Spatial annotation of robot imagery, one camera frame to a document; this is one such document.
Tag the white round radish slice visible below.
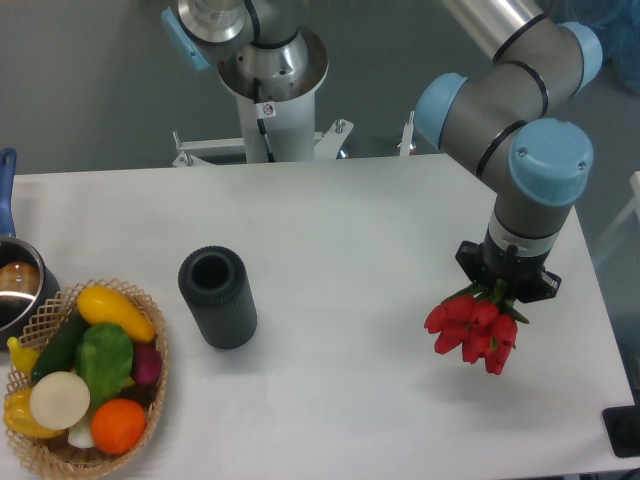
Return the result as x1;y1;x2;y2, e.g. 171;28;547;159
29;371;90;430

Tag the white leek stalk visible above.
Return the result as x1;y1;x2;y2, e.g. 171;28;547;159
67;415;95;449

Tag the yellow banana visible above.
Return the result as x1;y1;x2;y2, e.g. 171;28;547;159
6;337;40;377

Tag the black device at table edge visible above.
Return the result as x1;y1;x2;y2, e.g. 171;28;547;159
602;405;639;458

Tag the yellow squash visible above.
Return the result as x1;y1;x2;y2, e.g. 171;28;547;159
76;285;156;343

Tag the woven wicker basket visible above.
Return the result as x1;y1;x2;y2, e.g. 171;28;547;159
6;279;168;479

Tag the dark grey ribbed vase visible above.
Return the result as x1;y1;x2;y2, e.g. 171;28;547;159
178;246;257;350

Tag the green cucumber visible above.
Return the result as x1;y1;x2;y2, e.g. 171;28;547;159
30;310;89;384

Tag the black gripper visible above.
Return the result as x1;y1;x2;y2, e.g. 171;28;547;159
455;240;561;303

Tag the yellow bell pepper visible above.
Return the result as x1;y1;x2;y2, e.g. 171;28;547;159
4;388;65;439

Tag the blue plastic bag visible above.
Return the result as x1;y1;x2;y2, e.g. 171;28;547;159
589;1;639;95

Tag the green lettuce leaf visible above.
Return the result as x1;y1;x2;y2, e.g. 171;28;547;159
75;323;133;414

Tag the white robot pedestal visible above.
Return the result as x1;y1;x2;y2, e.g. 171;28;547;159
171;27;419;169

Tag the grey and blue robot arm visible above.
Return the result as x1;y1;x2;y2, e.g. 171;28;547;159
161;1;602;303

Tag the red tulip bouquet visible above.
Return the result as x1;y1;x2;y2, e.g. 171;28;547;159
424;280;529;376

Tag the purple red onion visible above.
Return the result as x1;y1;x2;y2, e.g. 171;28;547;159
131;344;163;386

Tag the blue handled saucepan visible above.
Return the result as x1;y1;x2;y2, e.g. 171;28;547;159
1;147;59;352

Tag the orange fruit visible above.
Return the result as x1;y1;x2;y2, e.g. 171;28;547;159
90;398;146;455

